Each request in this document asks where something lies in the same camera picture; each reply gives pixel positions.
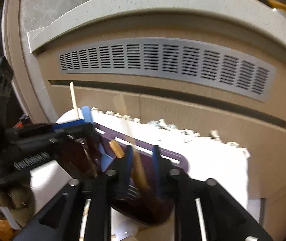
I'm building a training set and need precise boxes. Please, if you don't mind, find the white table cloth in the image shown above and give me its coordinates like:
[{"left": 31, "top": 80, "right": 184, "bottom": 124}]
[{"left": 30, "top": 106, "right": 251, "bottom": 241}]

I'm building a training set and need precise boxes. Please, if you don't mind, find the blue plastic spoon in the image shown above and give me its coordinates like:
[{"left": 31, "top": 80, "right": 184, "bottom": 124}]
[{"left": 82, "top": 106, "right": 114, "bottom": 171}]

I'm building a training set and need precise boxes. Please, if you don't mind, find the gloved left hand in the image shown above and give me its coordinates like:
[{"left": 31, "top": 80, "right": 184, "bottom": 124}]
[{"left": 0, "top": 174, "right": 35, "bottom": 227}]

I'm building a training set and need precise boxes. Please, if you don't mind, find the wooden chopstick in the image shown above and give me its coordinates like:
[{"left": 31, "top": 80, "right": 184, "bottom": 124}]
[
  {"left": 69, "top": 82, "right": 80, "bottom": 120},
  {"left": 115, "top": 93, "right": 153, "bottom": 197}
]

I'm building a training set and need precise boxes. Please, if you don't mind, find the purple plastic utensil holder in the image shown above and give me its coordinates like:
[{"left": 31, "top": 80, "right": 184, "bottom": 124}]
[{"left": 55, "top": 121, "right": 195, "bottom": 229}]

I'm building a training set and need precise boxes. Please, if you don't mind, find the long grey vent grille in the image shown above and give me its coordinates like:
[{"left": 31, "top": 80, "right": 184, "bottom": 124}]
[{"left": 57, "top": 37, "right": 276, "bottom": 102}]

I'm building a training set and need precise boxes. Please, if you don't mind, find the wooden spoon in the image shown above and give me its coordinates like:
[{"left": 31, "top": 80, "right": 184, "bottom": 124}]
[{"left": 109, "top": 140, "right": 124, "bottom": 158}]

